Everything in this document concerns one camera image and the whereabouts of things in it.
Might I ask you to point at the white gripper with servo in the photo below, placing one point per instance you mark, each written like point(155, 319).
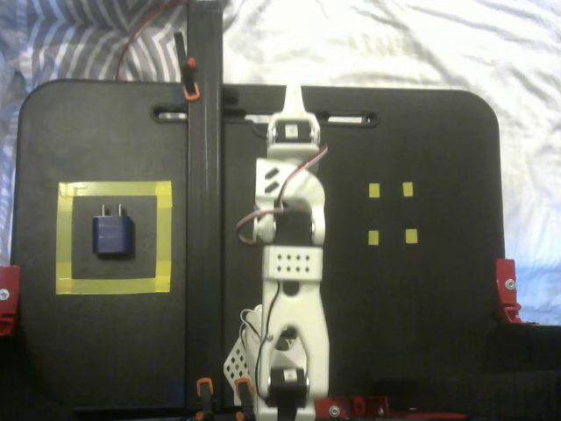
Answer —
point(292, 150)

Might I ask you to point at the blue wall charger block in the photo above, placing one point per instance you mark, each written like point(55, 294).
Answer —
point(111, 237)

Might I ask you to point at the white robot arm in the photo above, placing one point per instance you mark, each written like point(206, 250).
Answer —
point(293, 307)

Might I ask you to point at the orange black spring clamp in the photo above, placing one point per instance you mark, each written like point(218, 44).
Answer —
point(243, 397)
point(189, 79)
point(206, 410)

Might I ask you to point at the flat black beam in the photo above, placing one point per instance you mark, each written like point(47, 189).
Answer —
point(203, 175)

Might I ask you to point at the small yellow tape marker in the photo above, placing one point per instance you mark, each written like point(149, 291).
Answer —
point(411, 236)
point(374, 237)
point(374, 190)
point(408, 189)

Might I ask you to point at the yellow tape square outline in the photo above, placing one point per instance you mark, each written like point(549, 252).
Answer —
point(114, 188)

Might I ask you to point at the red C-clamp silver screw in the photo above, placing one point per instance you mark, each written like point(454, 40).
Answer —
point(368, 403)

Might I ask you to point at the red corner bracket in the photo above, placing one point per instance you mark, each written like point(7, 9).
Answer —
point(504, 272)
point(9, 285)
point(338, 405)

